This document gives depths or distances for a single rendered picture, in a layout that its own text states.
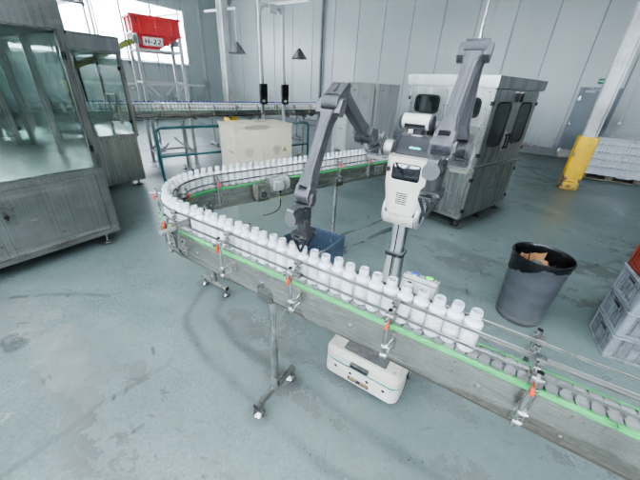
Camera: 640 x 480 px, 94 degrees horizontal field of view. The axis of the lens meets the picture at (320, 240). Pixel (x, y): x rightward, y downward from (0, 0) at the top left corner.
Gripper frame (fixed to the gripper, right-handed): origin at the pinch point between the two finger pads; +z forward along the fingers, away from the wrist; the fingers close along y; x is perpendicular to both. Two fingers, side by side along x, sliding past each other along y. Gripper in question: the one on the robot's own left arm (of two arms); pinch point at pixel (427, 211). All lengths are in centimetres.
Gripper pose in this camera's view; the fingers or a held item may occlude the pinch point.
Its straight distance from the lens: 119.7
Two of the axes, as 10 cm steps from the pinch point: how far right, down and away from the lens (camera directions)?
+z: -0.5, 8.8, 4.6
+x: -8.3, -2.9, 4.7
